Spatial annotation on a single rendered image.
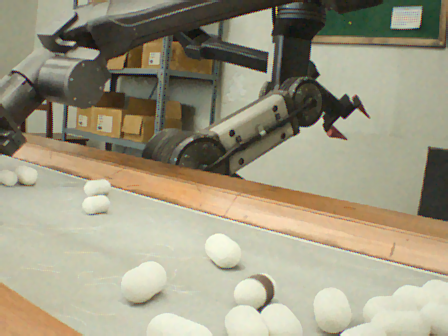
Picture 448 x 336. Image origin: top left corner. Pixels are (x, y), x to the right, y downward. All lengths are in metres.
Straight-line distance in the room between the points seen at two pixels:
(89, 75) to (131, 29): 0.09
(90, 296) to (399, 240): 0.27
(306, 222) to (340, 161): 2.20
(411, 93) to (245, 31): 1.12
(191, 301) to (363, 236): 0.21
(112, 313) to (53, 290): 0.05
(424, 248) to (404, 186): 2.08
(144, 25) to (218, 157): 0.39
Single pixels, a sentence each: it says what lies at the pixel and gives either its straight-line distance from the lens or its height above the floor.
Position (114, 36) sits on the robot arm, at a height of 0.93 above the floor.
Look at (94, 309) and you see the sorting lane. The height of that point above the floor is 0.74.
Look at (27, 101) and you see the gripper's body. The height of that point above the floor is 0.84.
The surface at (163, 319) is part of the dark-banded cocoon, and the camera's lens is 0.25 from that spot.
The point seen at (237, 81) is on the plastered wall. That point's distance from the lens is 3.16.
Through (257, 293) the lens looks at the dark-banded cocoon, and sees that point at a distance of 0.31.
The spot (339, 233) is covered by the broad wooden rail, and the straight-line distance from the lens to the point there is 0.49.
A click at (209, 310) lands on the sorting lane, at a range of 0.32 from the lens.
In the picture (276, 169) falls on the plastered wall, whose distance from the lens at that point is 2.94.
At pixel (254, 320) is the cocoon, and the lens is 0.26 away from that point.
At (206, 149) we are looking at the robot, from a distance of 0.96.
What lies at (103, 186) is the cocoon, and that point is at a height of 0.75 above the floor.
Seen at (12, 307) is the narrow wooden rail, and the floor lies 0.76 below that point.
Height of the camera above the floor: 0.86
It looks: 7 degrees down
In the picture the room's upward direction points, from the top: 5 degrees clockwise
